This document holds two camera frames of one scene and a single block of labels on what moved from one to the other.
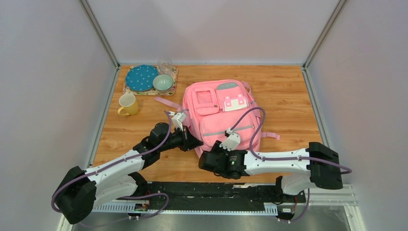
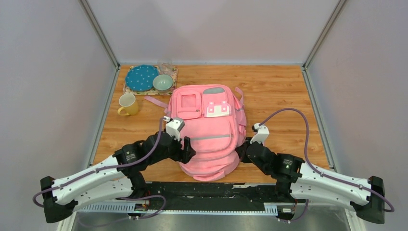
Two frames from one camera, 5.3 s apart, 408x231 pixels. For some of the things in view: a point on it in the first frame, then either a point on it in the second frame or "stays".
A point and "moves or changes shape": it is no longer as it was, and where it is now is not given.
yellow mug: (129, 103) stays
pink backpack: (210, 107) moves or changes shape
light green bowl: (162, 82) stays
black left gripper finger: (189, 141) to (188, 151)
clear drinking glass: (165, 66) stays
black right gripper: (216, 148) to (241, 149)
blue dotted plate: (140, 77) stays
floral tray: (171, 91) stays
